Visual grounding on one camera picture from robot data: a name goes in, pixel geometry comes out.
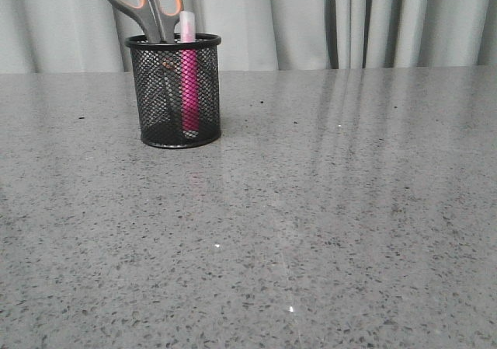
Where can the grey curtain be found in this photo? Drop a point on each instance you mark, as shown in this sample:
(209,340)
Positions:
(88,35)

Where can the grey orange scissors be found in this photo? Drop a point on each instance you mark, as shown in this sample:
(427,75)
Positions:
(151,11)

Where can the pink highlighter pen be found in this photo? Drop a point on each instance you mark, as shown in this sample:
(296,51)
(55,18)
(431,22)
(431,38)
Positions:
(189,83)

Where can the black mesh pen cup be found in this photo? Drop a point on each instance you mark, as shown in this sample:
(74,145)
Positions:
(208,95)

